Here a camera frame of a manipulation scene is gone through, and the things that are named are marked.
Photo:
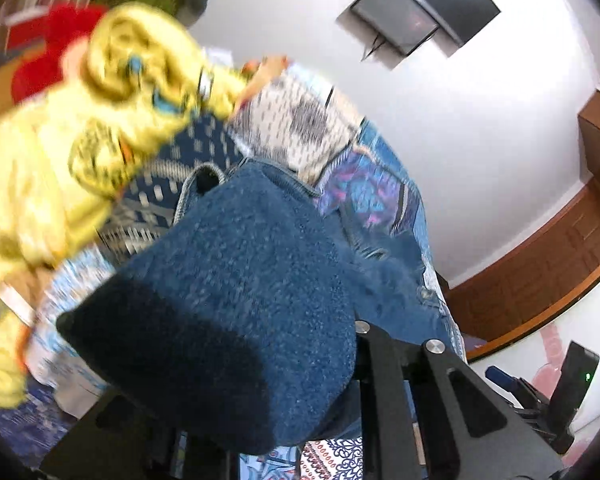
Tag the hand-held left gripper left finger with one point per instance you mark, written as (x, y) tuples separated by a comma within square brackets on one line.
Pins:
[(130, 440)]

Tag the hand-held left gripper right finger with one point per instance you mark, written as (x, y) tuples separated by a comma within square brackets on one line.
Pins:
[(445, 410)]

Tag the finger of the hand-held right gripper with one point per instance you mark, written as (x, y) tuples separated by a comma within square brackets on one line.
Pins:
[(510, 384)]

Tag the blue denim jacket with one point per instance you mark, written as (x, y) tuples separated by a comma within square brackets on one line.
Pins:
[(230, 285)]

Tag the brown wooden door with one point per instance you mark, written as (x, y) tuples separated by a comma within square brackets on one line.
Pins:
[(545, 270)]

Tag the blue patchwork bedspread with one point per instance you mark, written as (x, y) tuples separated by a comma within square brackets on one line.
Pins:
[(375, 195)]

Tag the yellow cartoon blanket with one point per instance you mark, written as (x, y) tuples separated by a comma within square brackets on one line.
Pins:
[(35, 185)]

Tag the navy dotted cloth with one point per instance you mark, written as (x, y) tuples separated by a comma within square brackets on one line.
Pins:
[(180, 155)]

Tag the red plush toy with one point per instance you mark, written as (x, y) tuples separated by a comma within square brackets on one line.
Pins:
[(55, 55)]

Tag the small black wall monitor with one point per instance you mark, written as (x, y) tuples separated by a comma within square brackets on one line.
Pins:
[(392, 17)]

